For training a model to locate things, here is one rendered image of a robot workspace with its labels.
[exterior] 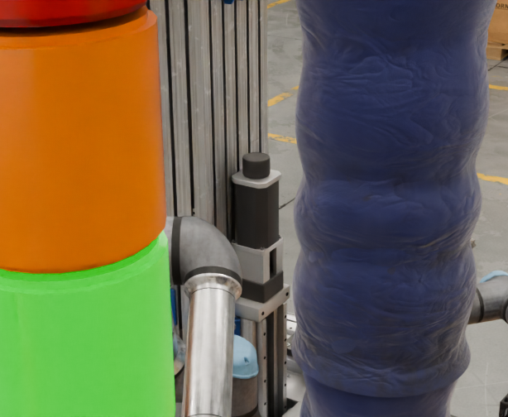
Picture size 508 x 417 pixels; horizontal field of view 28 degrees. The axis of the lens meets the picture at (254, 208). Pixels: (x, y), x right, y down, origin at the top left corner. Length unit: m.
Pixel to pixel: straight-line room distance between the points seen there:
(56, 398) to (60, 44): 0.08
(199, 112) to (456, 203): 0.93
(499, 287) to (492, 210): 4.02
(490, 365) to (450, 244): 3.27
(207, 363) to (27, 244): 1.37
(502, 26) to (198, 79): 7.22
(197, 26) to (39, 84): 1.81
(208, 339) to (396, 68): 0.63
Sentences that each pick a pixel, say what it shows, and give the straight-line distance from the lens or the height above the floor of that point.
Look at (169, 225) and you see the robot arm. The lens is 1.72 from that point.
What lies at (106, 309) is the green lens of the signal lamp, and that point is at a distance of 0.24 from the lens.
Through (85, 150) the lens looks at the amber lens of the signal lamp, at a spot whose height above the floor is 2.24.
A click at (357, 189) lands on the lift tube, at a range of 1.20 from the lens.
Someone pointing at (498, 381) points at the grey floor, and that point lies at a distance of 4.42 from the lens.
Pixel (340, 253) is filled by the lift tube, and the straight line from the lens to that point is 1.25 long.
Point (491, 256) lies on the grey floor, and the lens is 5.48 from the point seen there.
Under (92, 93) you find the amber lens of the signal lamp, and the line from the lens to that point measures 0.22.
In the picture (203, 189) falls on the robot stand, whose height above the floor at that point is 1.53.
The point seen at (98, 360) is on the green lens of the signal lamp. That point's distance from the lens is 0.24.
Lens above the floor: 2.32
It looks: 23 degrees down
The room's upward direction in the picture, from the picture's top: 1 degrees counter-clockwise
